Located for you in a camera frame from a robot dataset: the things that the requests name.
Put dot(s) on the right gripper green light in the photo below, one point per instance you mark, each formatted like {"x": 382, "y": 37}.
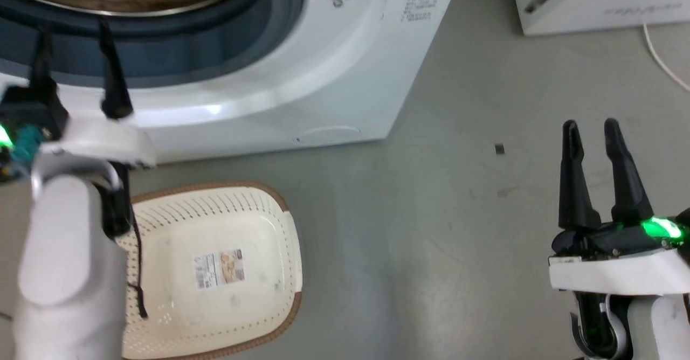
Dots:
{"x": 620, "y": 265}

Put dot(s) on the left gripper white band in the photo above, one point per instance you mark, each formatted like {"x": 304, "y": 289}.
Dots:
{"x": 97, "y": 139}

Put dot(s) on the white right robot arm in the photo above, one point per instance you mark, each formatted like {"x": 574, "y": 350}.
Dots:
{"x": 663, "y": 327}

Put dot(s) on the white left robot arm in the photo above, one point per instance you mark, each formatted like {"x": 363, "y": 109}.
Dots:
{"x": 64, "y": 274}

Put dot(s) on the cream laundry basket brown rim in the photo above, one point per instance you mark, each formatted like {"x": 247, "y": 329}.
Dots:
{"x": 253, "y": 230}

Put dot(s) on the white front-load washing machine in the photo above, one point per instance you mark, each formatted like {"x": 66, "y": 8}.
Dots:
{"x": 334, "y": 80}

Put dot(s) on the small dark floor marker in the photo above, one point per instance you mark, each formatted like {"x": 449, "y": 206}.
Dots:
{"x": 499, "y": 149}

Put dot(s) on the grey rubber door seal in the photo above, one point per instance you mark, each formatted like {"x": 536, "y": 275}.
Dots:
{"x": 215, "y": 42}

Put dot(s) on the product label sticker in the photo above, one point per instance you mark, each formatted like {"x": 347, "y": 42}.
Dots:
{"x": 219, "y": 268}

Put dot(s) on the oval drain filter cover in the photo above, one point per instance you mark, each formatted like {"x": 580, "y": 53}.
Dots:
{"x": 326, "y": 133}

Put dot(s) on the printed text label sticker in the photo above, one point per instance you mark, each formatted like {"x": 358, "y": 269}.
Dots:
{"x": 420, "y": 6}

